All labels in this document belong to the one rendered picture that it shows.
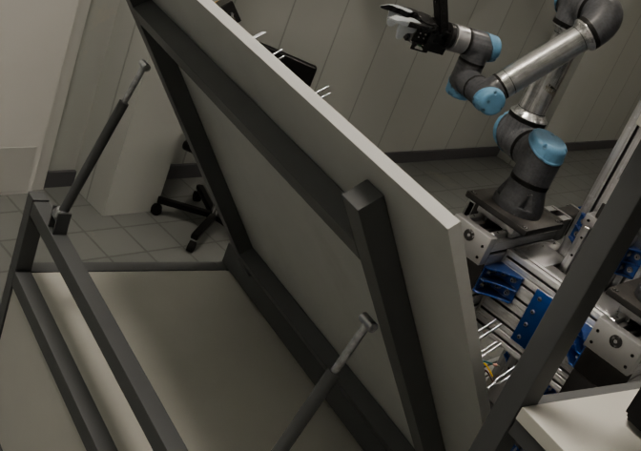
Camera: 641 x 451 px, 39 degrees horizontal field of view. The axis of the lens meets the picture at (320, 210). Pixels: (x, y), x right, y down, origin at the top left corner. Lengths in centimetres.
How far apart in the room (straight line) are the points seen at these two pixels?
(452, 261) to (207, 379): 113
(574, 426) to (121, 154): 314
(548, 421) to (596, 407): 11
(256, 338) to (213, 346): 13
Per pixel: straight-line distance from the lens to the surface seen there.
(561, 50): 249
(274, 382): 214
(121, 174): 413
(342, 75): 526
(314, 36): 494
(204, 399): 202
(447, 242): 101
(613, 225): 107
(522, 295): 264
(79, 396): 193
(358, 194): 112
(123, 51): 404
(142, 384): 168
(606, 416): 125
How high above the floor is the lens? 203
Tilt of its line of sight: 24 degrees down
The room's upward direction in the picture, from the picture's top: 22 degrees clockwise
